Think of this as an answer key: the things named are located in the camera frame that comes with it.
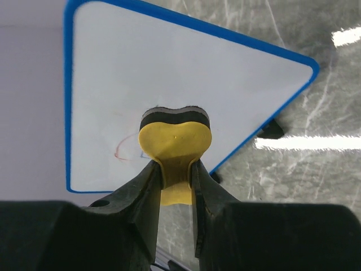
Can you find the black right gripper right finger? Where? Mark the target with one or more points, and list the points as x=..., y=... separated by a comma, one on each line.
x=233, y=235

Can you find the yellow black whiteboard eraser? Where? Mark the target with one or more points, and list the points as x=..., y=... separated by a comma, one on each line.
x=175, y=139

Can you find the blue framed whiteboard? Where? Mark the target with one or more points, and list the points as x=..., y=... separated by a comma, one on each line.
x=122, y=58

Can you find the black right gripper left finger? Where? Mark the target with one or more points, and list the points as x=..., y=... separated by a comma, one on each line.
x=116, y=232

